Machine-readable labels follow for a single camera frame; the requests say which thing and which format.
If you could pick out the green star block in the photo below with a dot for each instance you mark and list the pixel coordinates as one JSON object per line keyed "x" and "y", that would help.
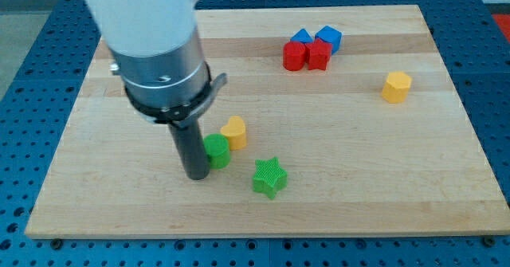
{"x": 269, "y": 177}

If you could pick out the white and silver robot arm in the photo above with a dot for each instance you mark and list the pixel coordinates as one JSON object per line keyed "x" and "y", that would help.
{"x": 158, "y": 54}

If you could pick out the blue cube block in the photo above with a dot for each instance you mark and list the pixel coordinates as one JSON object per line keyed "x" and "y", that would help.
{"x": 332, "y": 36}

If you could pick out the blue triangle block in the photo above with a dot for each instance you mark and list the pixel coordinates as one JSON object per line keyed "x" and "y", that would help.
{"x": 302, "y": 36}

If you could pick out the yellow hexagon block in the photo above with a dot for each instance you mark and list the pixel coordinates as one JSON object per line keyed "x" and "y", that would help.
{"x": 396, "y": 87}

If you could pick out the red star block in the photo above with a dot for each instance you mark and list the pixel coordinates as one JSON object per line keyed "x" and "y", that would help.
{"x": 318, "y": 54}

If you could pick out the wooden board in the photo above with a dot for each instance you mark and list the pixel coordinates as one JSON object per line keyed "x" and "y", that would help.
{"x": 357, "y": 165}

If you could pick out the yellow heart block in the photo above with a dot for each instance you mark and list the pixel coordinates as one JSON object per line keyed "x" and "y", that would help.
{"x": 235, "y": 133}

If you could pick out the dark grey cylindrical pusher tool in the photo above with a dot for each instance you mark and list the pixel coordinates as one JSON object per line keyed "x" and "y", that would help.
{"x": 191, "y": 150}

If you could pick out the red cylinder block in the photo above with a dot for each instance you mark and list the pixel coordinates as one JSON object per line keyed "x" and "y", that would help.
{"x": 294, "y": 55}

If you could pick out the green cylinder block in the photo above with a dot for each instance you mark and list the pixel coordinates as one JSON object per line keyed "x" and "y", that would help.
{"x": 217, "y": 151}

